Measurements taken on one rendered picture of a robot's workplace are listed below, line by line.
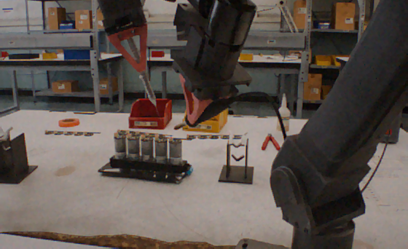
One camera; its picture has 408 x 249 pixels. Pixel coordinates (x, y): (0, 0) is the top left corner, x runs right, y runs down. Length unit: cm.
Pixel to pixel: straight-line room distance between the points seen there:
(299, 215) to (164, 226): 22
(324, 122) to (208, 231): 24
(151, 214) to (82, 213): 10
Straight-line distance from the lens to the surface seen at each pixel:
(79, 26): 513
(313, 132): 34
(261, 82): 507
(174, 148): 66
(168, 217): 54
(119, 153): 71
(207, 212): 55
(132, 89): 536
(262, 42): 289
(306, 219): 36
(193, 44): 50
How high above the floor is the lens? 102
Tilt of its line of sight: 14 degrees down
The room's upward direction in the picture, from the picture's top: straight up
